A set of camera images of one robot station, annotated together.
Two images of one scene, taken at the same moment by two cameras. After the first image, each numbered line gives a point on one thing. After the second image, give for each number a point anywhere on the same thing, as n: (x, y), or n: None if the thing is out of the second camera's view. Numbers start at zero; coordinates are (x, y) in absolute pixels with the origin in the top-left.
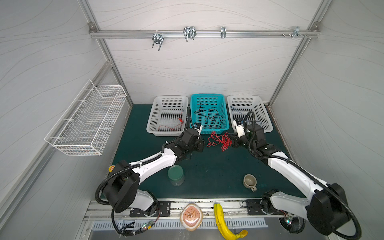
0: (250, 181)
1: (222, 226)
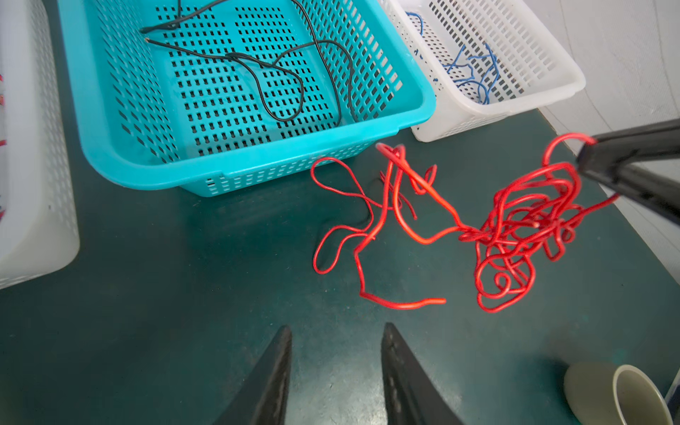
0: (600, 393)
1: None
